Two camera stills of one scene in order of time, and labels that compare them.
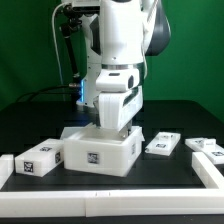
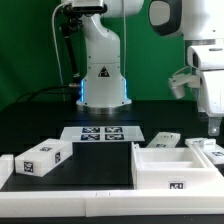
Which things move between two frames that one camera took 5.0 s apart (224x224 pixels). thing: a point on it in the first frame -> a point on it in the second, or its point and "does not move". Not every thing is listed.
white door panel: x=163 y=143 does not move
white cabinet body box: x=95 y=149 -> x=171 y=168
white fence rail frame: x=200 y=202 does not move
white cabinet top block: x=41 y=159 does not move
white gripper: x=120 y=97 -> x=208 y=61
